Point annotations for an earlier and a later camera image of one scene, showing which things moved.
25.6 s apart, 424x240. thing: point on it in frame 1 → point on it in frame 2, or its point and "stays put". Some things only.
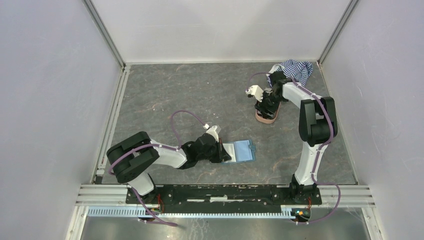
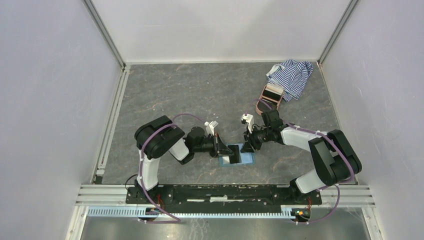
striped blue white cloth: [299, 71] stays put
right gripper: [262, 106] → [250, 137]
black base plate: [227, 197] stays put
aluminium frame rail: [350, 196] stays put
